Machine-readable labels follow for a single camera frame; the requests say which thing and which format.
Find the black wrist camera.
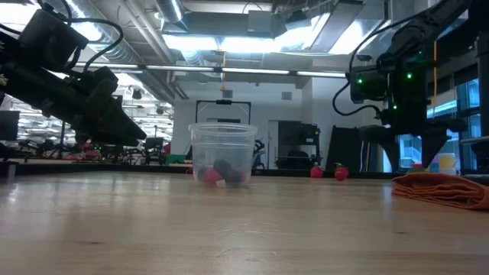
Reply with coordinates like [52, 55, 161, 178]
[349, 66, 389, 104]
[18, 9, 89, 72]

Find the black office chair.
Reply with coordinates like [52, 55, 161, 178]
[144, 136, 165, 165]

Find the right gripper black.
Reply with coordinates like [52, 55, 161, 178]
[358, 95, 468, 173]

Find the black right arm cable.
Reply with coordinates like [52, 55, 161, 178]
[331, 22, 387, 118]

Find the green box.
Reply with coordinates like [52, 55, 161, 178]
[164, 154, 187, 166]

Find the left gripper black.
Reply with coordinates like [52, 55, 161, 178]
[0, 63, 147, 147]

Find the red raspberry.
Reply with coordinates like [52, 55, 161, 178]
[201, 168, 225, 186]

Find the long ceiling light strip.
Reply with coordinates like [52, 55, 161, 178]
[76, 63, 348, 79]

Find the black rig frame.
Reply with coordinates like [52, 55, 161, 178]
[194, 99, 253, 125]

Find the yellow plastic cup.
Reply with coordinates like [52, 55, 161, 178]
[439, 153, 458, 175]

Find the black aluminium table frame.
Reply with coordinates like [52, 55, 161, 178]
[0, 160, 489, 180]

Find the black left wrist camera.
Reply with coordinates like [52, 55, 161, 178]
[18, 9, 89, 72]

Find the black upright panel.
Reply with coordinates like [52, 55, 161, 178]
[326, 125, 368, 173]

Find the black monitor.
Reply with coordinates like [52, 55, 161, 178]
[0, 110, 21, 141]

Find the silver ventilation duct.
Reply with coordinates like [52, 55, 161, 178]
[154, 0, 190, 34]

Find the clear plastic tub container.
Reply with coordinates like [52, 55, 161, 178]
[188, 121, 258, 189]

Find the orange folded cloth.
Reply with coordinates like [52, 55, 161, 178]
[391, 172, 489, 212]

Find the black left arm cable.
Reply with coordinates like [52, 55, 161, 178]
[57, 0, 125, 73]

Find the black shelf cart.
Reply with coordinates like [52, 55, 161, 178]
[277, 120, 322, 170]

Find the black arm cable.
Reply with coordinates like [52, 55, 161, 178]
[57, 0, 125, 73]
[331, 22, 387, 118]

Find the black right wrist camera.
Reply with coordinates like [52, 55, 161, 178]
[349, 66, 389, 104]

